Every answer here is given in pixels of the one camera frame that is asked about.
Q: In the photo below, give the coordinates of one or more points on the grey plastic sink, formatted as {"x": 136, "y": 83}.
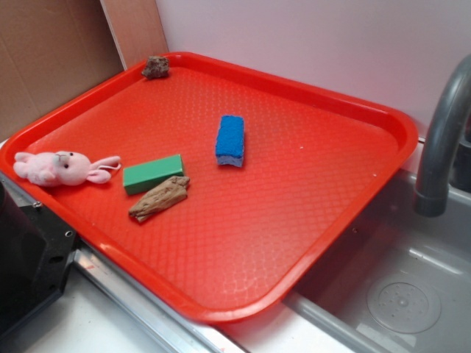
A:
{"x": 394, "y": 281}

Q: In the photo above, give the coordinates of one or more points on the blue sponge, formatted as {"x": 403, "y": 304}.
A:
{"x": 230, "y": 141}

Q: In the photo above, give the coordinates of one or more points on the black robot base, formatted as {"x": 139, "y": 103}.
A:
{"x": 37, "y": 249}

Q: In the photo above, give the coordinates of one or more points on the grey faucet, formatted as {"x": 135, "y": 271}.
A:
{"x": 445, "y": 159}

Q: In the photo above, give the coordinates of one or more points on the brown rock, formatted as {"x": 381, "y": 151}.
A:
{"x": 156, "y": 67}

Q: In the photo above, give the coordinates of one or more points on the green rectangular block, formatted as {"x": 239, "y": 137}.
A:
{"x": 145, "y": 176}

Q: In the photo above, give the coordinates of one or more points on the red plastic tray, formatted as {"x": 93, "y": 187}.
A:
{"x": 313, "y": 159}

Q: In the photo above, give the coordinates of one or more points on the cardboard panel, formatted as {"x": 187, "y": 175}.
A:
{"x": 51, "y": 52}

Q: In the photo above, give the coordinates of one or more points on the brown driftwood piece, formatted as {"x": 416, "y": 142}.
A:
{"x": 165, "y": 195}

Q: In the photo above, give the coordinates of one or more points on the pink plush bunny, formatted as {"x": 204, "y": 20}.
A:
{"x": 52, "y": 169}

